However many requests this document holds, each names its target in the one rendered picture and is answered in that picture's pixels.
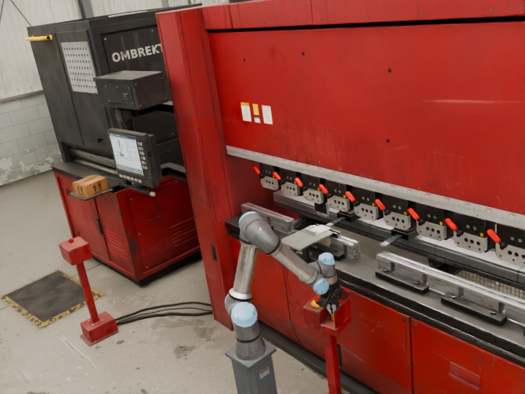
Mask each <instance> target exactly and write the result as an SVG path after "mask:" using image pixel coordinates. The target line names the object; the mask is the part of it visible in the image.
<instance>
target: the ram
mask: <svg viewBox="0 0 525 394"><path fill-rule="evenodd" d="M208 35H209V44H210V49H211V54H212V63H213V69H214V74H215V78H216V87H217V93H218V98H219V103H220V112H221V117H222V122H223V131H224V136H225V142H226V145H228V146H231V147H235V148H238V149H244V150H248V151H251V152H257V153H261V154H264V155H268V156H274V157H277V158H281V159H287V160H290V161H295V162H298V163H304V164H308V165H311V166H315V167H321V168H324V169H328V170H334V171H337V172H341V173H345V174H351V175H354V176H358V177H364V178H367V179H371V180H375V181H380V182H384V183H388V184H393V185H397V186H401V187H404V188H411V189H414V190H417V191H421V192H427V193H430V194H434V195H440V196H444V197H448V198H451V199H457V200H461V201H464V202H470V203H474V204H477V205H481V206H487V207H491V208H494V209H497V210H504V211H507V212H510V213H517V214H520V215H524V216H525V19H514V20H476V21H457V22H438V23H400V24H381V25H362V26H342V27H305V28H285V29H266V30H229V31H217V32H212V33H208ZM241 102H245V103H249V109H250V114H251V120H252V121H247V120H243V116H242V110H241ZM253 104H258V109H259V115H254V111H253ZM262 105H264V106H270V108H271V113H272V120H273V125H272V124H265V123H264V121H263V110H262ZM255 117H259V120H260V123H257V122H255ZM227 154H229V155H232V156H238V157H241V158H245V159H250V160H254V161H257V162H260V163H266V164H269V165H272V166H275V167H281V168H284V169H288V170H293V171H297V172H300V173H304V174H309V175H312V176H315V177H321V178H324V179H327V180H331V181H336V182H340V183H343V184H349V185H352V186H355V187H358V188H364V189H367V190H370V191H374V192H379V193H383V194H386V195H392V196H395V197H398V198H401V199H407V200H410V201H414V202H419V203H422V204H426V205H429V206H435V207H437V208H441V209H444V210H450V211H453V212H457V213H462V214H466V215H469V216H472V217H478V218H480V219H484V220H489V221H493V222H496V223H500V224H505V225H509V226H512V227H517V228H520V229H524V230H525V223H522V222H519V221H515V220H510V219H506V218H503V217H497V216H494V215H491V214H487V213H481V212H477V211H474V210H468V209H465V208H462V207H458V206H453V205H449V204H446V203H442V202H436V201H433V200H429V199H424V198H420V197H417V196H414V195H408V194H405V193H401V192H395V191H392V190H388V189H385V188H379V187H376V186H372V185H369V184H363V183H359V182H356V181H350V180H347V179H344V178H340V177H335V176H331V175H328V174H322V173H319V172H315V171H311V170H306V169H302V168H299V167H293V166H290V165H287V164H283V163H278V162H274V161H270V160H267V159H261V158H258V157H254V156H249V155H245V154H242V153H239V152H232V151H229V150H227Z"/></svg>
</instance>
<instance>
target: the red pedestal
mask: <svg viewBox="0 0 525 394"><path fill-rule="evenodd" d="M59 248H60V251H61V253H62V257H63V259H64V260H65V261H67V262H68V263H69V264H70V265H72V266H73V265H76V268H77V273H78V276H79V279H80V283H81V287H82V289H83V293H84V298H85V300H86V304H87V308H88V311H89V314H90V317H91V318H90V319H87V320H85V321H83V322H81V323H80V326H81V329H82V332H83V334H82V335H80V337H81V338H82V339H83V340H84V342H85V343H86V344H87V345H88V346H93V345H94V344H96V343H98V342H100V341H102V340H104V339H106V338H108V337H110V336H112V335H114V334H116V333H118V332H119V331H118V328H117V326H116V320H115V318H114V317H112V316H111V315H110V314H109V313H108V312H107V311H105V312H103V313H100V314H98V312H97V310H96V306H95V301H94V298H93V295H92V292H91V287H90V285H89V281H88V276H87V273H86V270H85V267H84V261H85V260H89V259H91V258H93V256H92V253H91V248H90V245H89V243H88V242H86V241H85V240H83V239H82V238H81V237H79V236H78V237H76V238H70V239H69V240H68V241H65V242H62V243H59Z"/></svg>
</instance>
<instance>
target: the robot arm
mask: <svg viewBox="0 0 525 394"><path fill-rule="evenodd" d="M239 228H240V229H241V230H240V235H239V241H240V242H241V248H240V253H239V257H238V262H237V270H236V274H235V279H234V287H233V288H232V289H231V290H230V291H229V294H228V295H227V297H226V298H225V307H226V310H227V312H228V314H229V316H230V319H231V321H232V323H233V326H234V332H235V337H236V342H235V346H234V353H235V356H236V357H237V358H238V359H240V360H255V359H257V358H260V357H261V356H262V355H263V354H264V353H265V351H266V344H265V342H264V340H263V338H262V336H261V335H260V332H259V322H258V314H257V311H256V308H255V307H254V306H253V305H252V297H253V294H252V292H251V287H252V279H253V275H254V271H255V263H256V259H257V255H258V251H259V249H260V250H261V251H263V252H264V253H265V254H266V255H268V256H269V255H271V256H273V257H274V258H275V259H276V260H278V261H279V262H280V263H282V264H283V265H284V266H285V267H286V268H287V269H289V270H290V271H291V272H293V273H294V274H295V275H297V276H298V278H299V280H300V281H304V282H305V283H306V284H307V285H309V286H310V287H311V288H313V290H314V292H316V293H317V294H320V295H321V296H320V299H319V301H318V303H317V304H318V306H320V307H323V308H327V309H328V311H329V312H330V314H331V315H332V316H333V317H334V311H335V310H336V309H337V308H338V307H339V306H340V305H341V304H340V303H339V302H338V299H340V298H342V297H343V295H344V293H343V288H342V287H340V285H339V280H338V277H337V273H336V268H335V262H334V256H333V255H332V254H331V253H322V254H321V255H319V260H317V261H315V262H312V263H306V262H305V261H304V260H302V259H301V258H300V257H299V256H297V255H296V254H295V253H294V252H292V251H291V250H290V249H289V248H288V247H287V246H286V245H284V244H283V243H282V242H281V239H280V238H279V237H278V236H277V235H276V234H275V233H274V232H273V230H272V229H271V228H270V226H269V225H268V223H267V222H266V221H265V220H264V218H263V216H261V215H260V214H259V213H257V212H247V213H245V214H244V215H242V217H241V218H240V220H239ZM339 288H341V289H339ZM341 291H342V294H341Z"/></svg>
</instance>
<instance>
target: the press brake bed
mask: <svg viewBox="0 0 525 394"><path fill-rule="evenodd" d="M227 229H228V234H229V240H230V249H231V254H232V259H233V264H234V272H235V274H236V270H237V265H238V257H239V253H240V248H241V242H240V241H239V235H240V233H239V232H236V231H234V230H231V229H230V228H227ZM337 277H338V280H339V285H340V287H342V288H343V290H344V291H347V292H349V297H350V305H351V315H352V321H351V322H350V323H349V324H348V325H347V326H346V327H345V328H344V329H343V331H342V332H341V333H340V334H339V335H338V336H336V339H337V344H339V345H340V346H341V362H342V368H341V370H340V378H341V388H342V389H344V390H345V391H347V392H349V393H350V394H525V356H523V355H521V354H518V353H516V352H513V351H512V350H510V349H507V348H505V347H503V346H500V345H498V344H495V343H493V342H490V341H488V340H487V339H484V338H481V337H479V336H477V335H474V334H472V333H470V332H468V331H465V330H463V329H461V328H458V327H456V326H454V325H452V324H449V323H447V322H444V321H442V320H439V319H437V318H436V317H432V316H431V315H429V314H426V313H424V312H421V311H419V310H416V309H414V308H412V307H410V306H407V305H405V304H403V303H400V302H398V301H396V300H394V299H391V298H389V297H387V296H385V295H381V294H380V293H378V292H375V291H373V290H371V289H368V288H366V287H363V286H361V285H358V284H356V283H355V282H352V281H349V280H347V279H345V278H342V277H340V276H338V275H337ZM251 292H252V294H253V297H252V305H253V306H254V307H255V308H256V311H257V314H258V322H259V332H260V335H261V336H262V337H263V338H264V339H266V340H267V341H269V342H271V343H273V344H274V345H275V346H277V347H278V348H280V349H282V350H283V351H285V352H286V353H287V354H289V355H290V356H293V357H294V358H295V359H296V360H298V361H300V362H302V363H303V364H305V365H306V366H308V367H310V368H312V369H313V370H314V371H316V372H317V373H319V374H321V375H322V376H324V377H325V378H327V367H326V360H325V352H324V344H323V333H322V332H321V331H317V330H315V329H312V328H308V327H306V326H305V323H304V317H303V310H302V307H303V306H304V305H305V304H306V303H308V302H309V301H310V300H311V299H312V298H313V297H314V296H316V295H317V293H316V292H314V290H313V288H311V287H310V286H309V285H307V284H306V283H305V282H304V281H300V280H299V278H298V276H297V275H295V274H294V273H293V272H291V271H290V270H289V269H287V268H286V267H285V266H284V265H283V264H282V263H280V262H279V261H278V260H276V259H275V258H274V257H273V256H271V255H269V256H268V255H266V254H265V253H264V252H263V251H261V250H260V249H259V251H258V255H257V259H256V263H255V271H254V275H253V279H252V287H251ZM451 362H452V363H454V364H456V365H458V366H460V367H462V368H464V369H466V370H468V371H470V372H472V373H474V374H477V375H479V376H480V389H479V390H475V389H472V388H470V387H469V386H468V385H465V384H463V383H462V382H460V381H457V380H455V379H454V378H451V377H449V376H448V373H450V374H451V368H450V363H451Z"/></svg>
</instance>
